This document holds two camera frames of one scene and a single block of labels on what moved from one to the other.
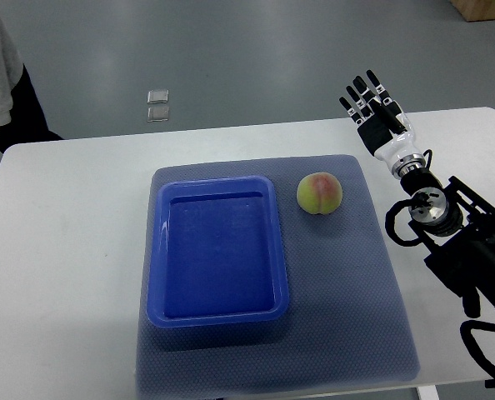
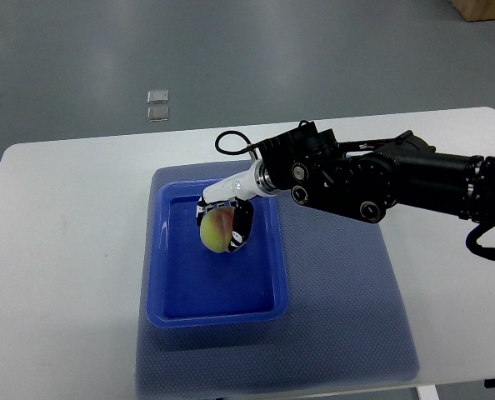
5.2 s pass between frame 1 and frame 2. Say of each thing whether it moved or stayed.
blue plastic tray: stayed
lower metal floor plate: stayed
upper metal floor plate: stayed
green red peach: moved
